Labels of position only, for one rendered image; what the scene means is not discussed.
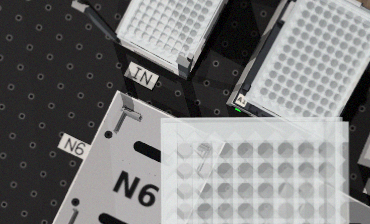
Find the white label with printed n6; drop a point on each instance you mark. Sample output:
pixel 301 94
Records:
pixel 74 146

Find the white rectangular plate nest marked n6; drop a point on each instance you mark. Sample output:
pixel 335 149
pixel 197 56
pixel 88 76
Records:
pixel 119 180

